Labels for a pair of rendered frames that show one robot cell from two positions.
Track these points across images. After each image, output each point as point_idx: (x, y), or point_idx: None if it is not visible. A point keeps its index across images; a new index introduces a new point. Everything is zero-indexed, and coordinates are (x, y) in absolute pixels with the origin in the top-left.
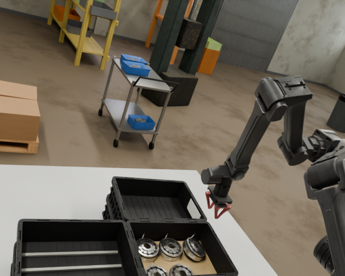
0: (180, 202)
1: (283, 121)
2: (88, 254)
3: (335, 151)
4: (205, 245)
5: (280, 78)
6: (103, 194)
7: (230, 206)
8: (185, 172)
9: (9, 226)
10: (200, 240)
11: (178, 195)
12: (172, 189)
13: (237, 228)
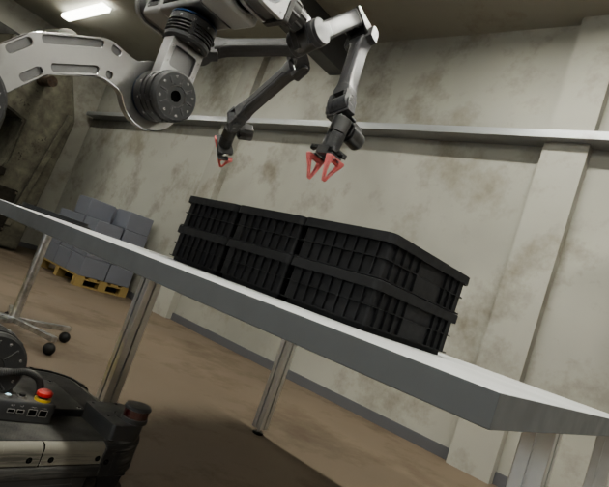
0: (365, 269)
1: (340, 33)
2: None
3: None
4: (281, 243)
5: (368, 21)
6: (491, 375)
7: (307, 151)
8: (501, 388)
9: (478, 367)
10: (291, 251)
11: (381, 269)
12: (399, 259)
13: (194, 273)
